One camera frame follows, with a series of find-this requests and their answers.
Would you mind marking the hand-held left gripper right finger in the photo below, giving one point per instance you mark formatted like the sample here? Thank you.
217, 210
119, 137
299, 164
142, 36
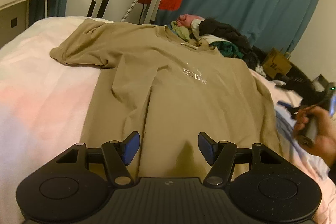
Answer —
206, 148

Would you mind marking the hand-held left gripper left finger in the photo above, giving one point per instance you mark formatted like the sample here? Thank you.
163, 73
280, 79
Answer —
131, 148

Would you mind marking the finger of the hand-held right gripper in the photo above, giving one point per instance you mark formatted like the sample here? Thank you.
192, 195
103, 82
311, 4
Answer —
287, 106

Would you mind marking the tan printed t-shirt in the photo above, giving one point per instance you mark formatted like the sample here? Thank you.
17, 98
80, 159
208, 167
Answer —
162, 87

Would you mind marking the pile of mixed clothes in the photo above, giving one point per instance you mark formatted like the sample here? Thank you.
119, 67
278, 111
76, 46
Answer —
223, 35

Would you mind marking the person's right hand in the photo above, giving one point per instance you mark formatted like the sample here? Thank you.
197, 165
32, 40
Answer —
324, 140

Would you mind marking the brown paper bag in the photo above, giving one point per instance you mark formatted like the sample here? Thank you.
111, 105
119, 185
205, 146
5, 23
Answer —
275, 64

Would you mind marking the dark wall socket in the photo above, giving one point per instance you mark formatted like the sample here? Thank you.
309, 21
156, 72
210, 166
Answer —
14, 22

